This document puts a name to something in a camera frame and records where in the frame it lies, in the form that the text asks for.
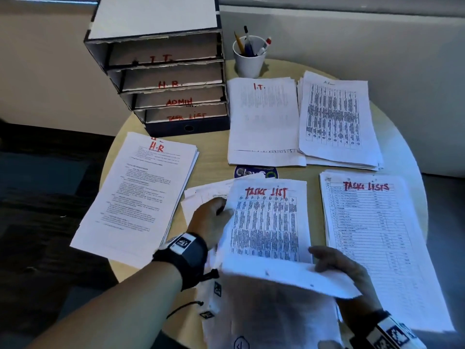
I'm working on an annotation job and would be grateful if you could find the person's right hand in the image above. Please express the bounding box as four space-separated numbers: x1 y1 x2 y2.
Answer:
308 246 382 318

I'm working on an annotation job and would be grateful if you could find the person's left hand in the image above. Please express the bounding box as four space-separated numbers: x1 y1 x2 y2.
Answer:
187 197 235 251

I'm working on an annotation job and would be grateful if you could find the H.R. paper stack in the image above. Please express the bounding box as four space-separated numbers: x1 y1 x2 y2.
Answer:
69 131 200 270

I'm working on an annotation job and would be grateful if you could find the sheaf of papers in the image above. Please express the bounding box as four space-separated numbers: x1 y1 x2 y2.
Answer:
71 132 197 268

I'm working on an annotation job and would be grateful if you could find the I.T. paper stack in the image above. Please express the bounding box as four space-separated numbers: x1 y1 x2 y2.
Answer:
227 77 308 168

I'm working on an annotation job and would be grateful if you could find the Task Lists paper stack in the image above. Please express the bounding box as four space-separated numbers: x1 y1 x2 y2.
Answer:
319 170 455 333

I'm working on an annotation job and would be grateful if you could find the Admin paper stack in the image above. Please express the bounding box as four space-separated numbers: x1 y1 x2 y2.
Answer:
297 70 385 172

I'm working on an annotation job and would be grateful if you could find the unsorted paper stack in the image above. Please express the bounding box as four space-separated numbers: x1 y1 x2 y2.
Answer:
298 71 384 166

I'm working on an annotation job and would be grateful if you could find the cardboard document tray organizer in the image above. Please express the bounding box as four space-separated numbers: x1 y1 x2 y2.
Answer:
83 0 224 69

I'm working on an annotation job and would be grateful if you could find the person's left forearm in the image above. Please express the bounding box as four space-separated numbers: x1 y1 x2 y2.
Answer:
27 261 182 349

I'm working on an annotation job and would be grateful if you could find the round wooden table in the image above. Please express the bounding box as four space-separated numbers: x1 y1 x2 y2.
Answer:
99 60 429 349

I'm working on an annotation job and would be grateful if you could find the blue round disc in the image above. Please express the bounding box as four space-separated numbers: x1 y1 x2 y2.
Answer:
234 164 279 180

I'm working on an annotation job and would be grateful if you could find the white pen cup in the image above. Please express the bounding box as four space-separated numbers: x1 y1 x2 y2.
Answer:
232 35 268 79

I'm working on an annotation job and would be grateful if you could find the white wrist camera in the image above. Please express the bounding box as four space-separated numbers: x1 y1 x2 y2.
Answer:
198 278 223 320

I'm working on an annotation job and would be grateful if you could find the black camera cable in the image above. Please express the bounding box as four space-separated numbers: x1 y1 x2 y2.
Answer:
166 301 205 319

